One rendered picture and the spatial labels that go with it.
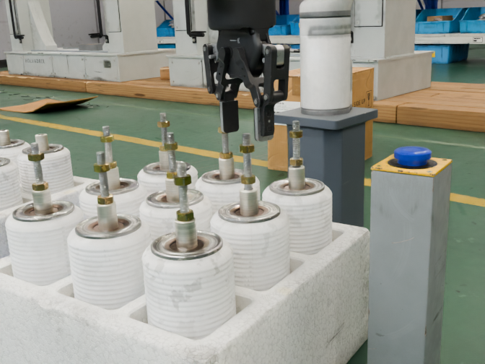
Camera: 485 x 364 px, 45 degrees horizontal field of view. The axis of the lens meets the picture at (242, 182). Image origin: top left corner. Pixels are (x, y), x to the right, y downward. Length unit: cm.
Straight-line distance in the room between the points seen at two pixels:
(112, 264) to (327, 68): 57
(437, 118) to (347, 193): 147
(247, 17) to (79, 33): 756
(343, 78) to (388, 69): 174
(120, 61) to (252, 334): 355
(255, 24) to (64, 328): 39
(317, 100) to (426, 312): 50
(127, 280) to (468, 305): 61
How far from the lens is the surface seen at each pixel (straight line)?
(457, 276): 116
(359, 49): 284
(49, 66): 482
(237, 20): 63
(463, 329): 99
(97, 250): 65
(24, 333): 76
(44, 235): 74
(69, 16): 810
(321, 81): 106
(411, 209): 65
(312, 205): 76
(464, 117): 249
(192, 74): 349
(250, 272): 68
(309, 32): 106
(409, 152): 66
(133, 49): 414
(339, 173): 107
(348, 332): 85
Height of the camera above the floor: 48
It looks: 16 degrees down
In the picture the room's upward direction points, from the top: 2 degrees counter-clockwise
